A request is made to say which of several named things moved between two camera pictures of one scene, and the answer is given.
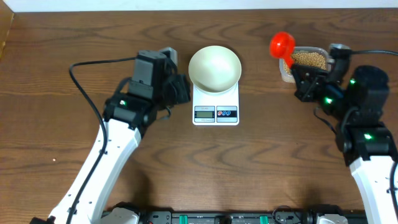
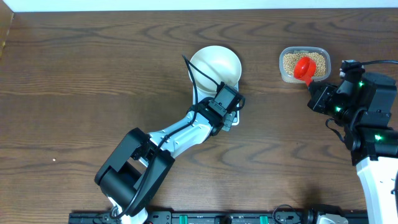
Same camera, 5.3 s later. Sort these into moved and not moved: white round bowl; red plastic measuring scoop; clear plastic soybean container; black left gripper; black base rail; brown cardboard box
Moved: black left gripper; red plastic measuring scoop
Not moved: clear plastic soybean container; white round bowl; black base rail; brown cardboard box
